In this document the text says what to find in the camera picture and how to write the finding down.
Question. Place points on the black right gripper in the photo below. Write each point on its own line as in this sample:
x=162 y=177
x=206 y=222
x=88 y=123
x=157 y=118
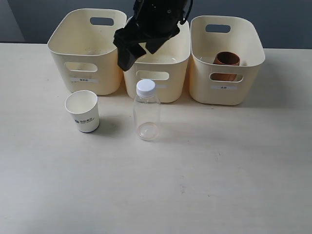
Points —
x=156 y=20

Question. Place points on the clear plastic bottle white cap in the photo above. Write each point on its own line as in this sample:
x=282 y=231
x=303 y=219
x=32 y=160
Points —
x=146 y=110

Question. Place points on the white paper cup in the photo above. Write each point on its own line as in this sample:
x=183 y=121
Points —
x=83 y=107

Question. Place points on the brown wooden cup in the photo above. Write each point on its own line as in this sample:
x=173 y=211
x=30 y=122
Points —
x=225 y=58

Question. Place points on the middle cream plastic bin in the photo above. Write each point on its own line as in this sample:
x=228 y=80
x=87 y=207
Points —
x=167 y=67

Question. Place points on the cream plastic bin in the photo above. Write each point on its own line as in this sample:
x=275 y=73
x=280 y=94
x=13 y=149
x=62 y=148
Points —
x=83 y=50
x=167 y=67
x=223 y=84

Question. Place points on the left cream plastic bin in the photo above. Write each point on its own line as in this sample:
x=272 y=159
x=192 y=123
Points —
x=83 y=50

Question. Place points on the right cream plastic bin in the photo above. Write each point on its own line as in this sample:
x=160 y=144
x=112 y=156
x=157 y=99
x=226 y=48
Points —
x=223 y=84

